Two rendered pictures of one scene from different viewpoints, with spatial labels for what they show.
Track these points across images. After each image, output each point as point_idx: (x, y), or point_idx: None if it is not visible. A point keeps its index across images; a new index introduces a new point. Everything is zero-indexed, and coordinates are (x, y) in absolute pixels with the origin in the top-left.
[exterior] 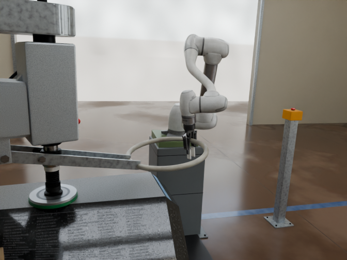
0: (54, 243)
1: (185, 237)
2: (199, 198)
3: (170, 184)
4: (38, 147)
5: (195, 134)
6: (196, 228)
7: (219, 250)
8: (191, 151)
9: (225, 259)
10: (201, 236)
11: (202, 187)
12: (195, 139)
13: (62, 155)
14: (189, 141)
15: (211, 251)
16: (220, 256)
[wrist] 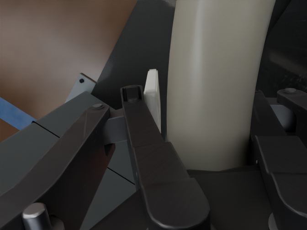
0: None
1: (118, 103)
2: (51, 120)
3: (110, 193)
4: None
5: (49, 175)
6: (87, 98)
7: (95, 28)
8: (159, 107)
9: (107, 0)
10: (90, 83)
11: (26, 130)
12: (81, 137)
13: None
14: (259, 128)
15: (109, 39)
16: (106, 15)
